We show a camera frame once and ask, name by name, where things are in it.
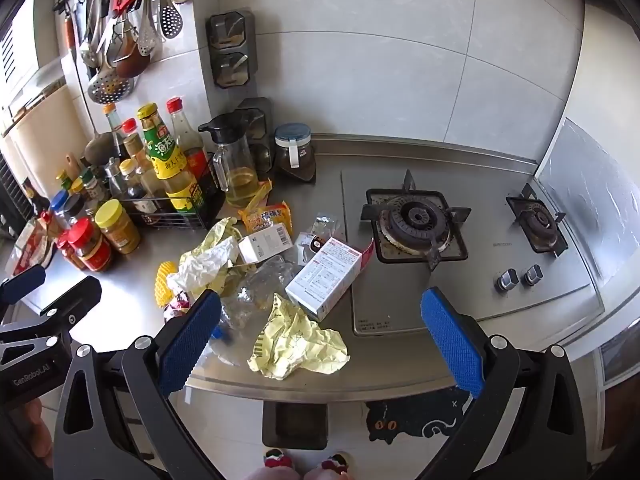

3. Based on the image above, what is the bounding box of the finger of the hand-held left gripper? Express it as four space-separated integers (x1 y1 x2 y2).
0 264 47 306
0 275 103 367

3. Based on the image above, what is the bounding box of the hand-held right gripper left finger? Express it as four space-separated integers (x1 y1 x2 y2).
52 289 223 480

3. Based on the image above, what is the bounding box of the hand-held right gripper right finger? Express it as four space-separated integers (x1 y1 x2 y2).
415 287 601 480

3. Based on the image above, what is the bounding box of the yellow foam fruit net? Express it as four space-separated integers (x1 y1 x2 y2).
154 260 181 308

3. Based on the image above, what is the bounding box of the small white box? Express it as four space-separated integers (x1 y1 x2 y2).
237 223 293 264

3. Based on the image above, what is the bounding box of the red white food packet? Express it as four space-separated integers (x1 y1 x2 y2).
9 225 56 281

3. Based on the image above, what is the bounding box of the red white candy wrapper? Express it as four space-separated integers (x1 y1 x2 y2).
162 292 193 323

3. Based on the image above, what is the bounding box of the small red lid chili jar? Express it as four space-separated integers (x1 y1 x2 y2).
56 237 86 271

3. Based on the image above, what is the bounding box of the large red lid sauce jar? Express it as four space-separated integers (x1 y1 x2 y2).
67 217 113 273

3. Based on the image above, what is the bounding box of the red spout pouch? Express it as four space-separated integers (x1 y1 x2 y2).
37 210 63 246

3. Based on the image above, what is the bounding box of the stainless gas hob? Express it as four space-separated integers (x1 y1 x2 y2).
340 167 606 337

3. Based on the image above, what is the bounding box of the yellow lid peanut butter jar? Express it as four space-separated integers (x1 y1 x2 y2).
94 199 142 256

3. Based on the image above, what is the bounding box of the crumpled yellow white paper wrapper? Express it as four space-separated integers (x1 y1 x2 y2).
167 216 251 297

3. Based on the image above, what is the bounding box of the dark soy sauce bottle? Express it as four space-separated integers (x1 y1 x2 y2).
22 177 51 221

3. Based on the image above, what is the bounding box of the crushed clear plastic bottle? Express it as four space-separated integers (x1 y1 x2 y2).
210 255 301 346

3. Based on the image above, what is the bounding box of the black lid jar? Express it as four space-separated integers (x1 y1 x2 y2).
64 195 88 226

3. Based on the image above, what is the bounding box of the black cat floor mat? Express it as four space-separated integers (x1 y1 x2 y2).
364 387 473 448

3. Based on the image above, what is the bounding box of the green cap spice bottle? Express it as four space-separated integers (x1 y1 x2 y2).
80 167 103 201

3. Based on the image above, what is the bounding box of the large black burner grate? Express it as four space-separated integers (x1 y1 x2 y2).
360 170 472 272

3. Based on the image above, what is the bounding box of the yellow cap brown sauce bottle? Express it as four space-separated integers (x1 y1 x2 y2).
120 159 151 211

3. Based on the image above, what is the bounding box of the steel cap oil bottle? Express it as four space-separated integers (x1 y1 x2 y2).
102 157 126 196

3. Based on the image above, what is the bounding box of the white red carton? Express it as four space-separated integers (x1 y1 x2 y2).
285 237 376 322

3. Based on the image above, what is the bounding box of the red patterned slipper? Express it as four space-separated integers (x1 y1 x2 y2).
320 452 351 476
262 449 288 473

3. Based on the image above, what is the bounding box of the small black burner grate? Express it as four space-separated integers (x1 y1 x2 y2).
505 183 569 258

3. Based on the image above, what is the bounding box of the orange soap packet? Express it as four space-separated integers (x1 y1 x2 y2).
237 200 293 233

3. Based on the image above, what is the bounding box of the dark rounded vessel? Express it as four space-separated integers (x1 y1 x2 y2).
84 132 118 166

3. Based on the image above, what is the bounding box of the black white small packet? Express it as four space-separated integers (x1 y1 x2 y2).
294 232 326 266

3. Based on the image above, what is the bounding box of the yellow plastic wrapper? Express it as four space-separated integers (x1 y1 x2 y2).
240 177 273 211

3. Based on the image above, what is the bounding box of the large yellow green label bottle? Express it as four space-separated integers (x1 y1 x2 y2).
136 102 206 213

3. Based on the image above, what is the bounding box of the red cap bottle tan label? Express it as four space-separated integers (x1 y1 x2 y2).
121 118 151 171

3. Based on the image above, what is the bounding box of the cream cabinet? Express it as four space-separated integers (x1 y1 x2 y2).
0 67 96 196

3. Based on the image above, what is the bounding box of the clear plastic packaging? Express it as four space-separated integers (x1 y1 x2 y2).
309 214 346 241

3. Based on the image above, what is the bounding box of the glass oil jug black lid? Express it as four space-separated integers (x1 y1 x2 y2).
197 112 261 208

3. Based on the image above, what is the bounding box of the dark bottle orange cap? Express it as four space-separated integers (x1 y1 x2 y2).
102 103 126 161

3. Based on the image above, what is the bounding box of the clear bottle red cap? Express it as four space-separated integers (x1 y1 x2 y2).
166 97 208 196

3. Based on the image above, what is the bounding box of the foil splash guard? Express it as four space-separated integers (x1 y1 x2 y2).
532 117 640 291

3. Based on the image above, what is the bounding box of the steel perforated skimmer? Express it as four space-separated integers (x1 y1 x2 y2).
87 60 136 106

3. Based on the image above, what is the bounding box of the blue lid glass jar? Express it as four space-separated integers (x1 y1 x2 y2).
273 123 313 171

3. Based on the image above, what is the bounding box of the brown ladle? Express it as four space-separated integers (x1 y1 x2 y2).
112 20 151 78

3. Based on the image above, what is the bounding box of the steel ladle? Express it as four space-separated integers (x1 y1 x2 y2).
77 0 108 68

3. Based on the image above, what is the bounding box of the steel slotted spatula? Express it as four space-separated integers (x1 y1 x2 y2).
136 0 158 58

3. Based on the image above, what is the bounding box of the black wire rack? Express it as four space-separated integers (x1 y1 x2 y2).
0 152 26 241

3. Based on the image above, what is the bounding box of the black wire basket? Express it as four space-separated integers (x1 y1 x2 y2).
102 170 226 231

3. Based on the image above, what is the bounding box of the wood-handled spatula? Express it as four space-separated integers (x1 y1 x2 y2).
64 12 80 61

